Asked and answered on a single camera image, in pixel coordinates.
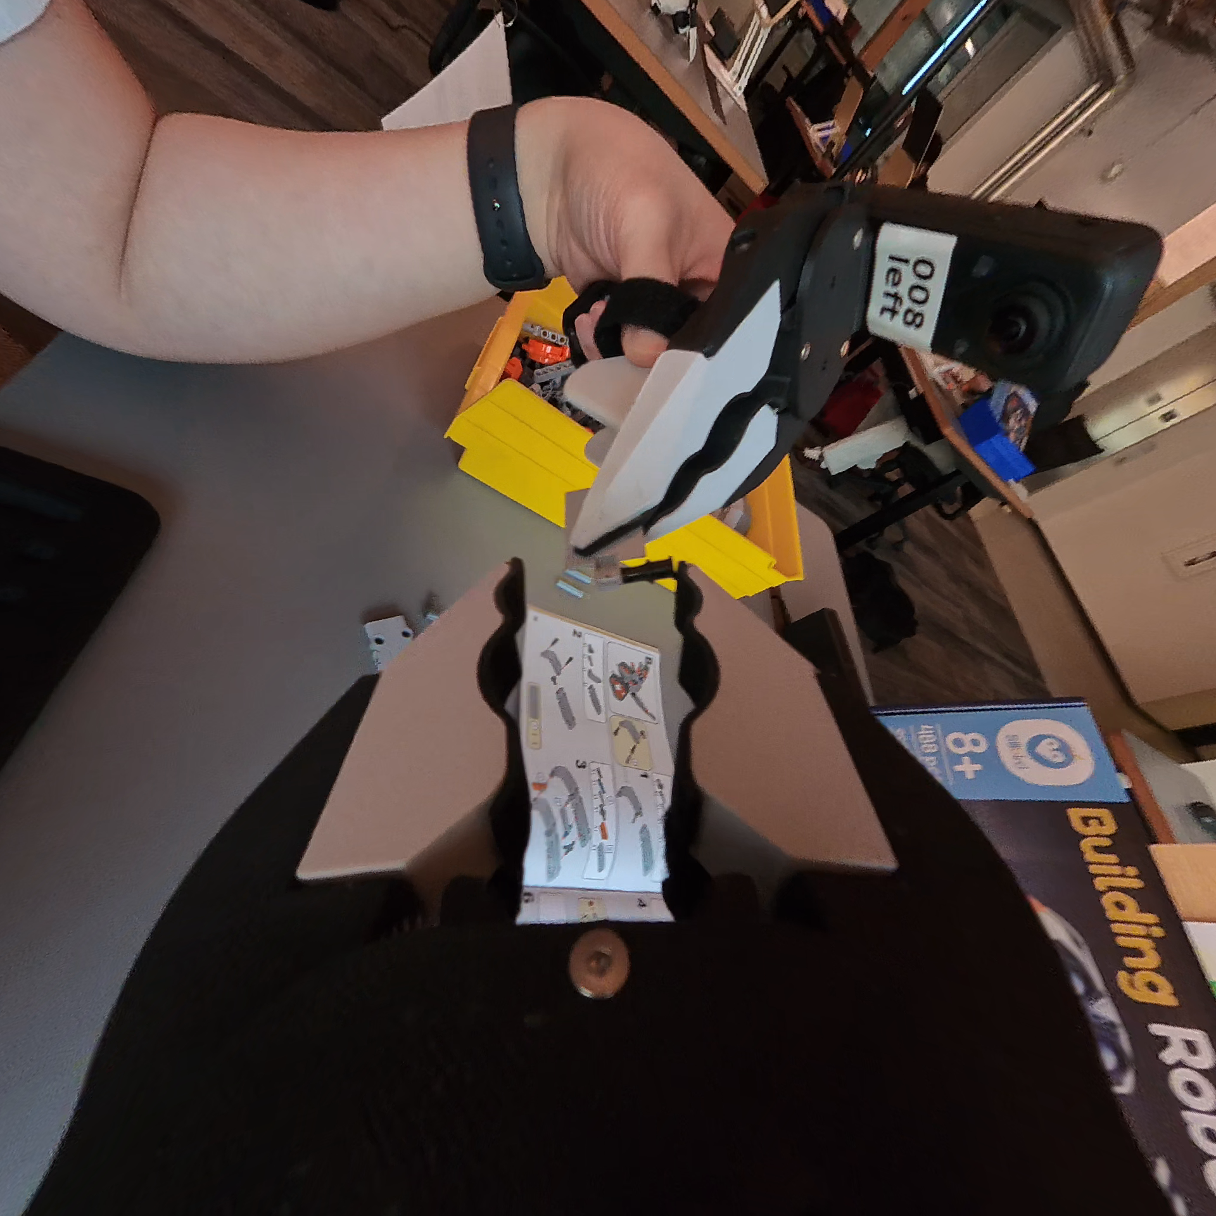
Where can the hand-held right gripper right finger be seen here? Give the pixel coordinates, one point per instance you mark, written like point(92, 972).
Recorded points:
point(788, 759)

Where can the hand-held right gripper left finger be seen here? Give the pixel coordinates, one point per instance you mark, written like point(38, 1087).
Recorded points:
point(408, 759)

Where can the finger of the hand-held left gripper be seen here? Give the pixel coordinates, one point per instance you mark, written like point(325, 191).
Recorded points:
point(731, 465)
point(665, 428)

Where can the grey toy building panel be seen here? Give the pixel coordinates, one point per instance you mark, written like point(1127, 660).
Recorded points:
point(389, 638)
point(603, 568)

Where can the black toy connector pin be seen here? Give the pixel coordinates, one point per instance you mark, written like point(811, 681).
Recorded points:
point(646, 570)

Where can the person's left forearm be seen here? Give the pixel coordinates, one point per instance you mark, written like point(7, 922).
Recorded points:
point(303, 238)

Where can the grey desk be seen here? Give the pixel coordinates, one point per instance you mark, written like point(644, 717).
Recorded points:
point(237, 570)

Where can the person's left hand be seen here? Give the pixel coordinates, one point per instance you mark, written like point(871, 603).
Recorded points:
point(617, 189)

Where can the pile of toy building parts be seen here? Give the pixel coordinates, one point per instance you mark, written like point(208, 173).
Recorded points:
point(546, 356)

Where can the yellow storage bin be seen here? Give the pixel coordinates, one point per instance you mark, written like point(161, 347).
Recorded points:
point(521, 446)

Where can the white instruction booklet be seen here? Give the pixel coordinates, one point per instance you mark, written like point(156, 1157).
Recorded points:
point(589, 759)

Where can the blue storage bin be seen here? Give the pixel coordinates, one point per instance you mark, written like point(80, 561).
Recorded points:
point(992, 446)

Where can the wooden background table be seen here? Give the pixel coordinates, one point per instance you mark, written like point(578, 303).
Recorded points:
point(665, 80)

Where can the black wristband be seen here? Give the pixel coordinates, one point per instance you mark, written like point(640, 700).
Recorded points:
point(498, 209)

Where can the blue toy robot kit box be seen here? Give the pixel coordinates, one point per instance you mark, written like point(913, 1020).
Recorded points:
point(1091, 903)

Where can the beige cabinet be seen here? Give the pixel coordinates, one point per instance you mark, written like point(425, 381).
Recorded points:
point(1120, 570)

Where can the black perforated wrist rest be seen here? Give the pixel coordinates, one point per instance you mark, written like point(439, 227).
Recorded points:
point(56, 590)

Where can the hanging white paper sheet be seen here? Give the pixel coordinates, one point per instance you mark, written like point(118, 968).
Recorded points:
point(455, 90)

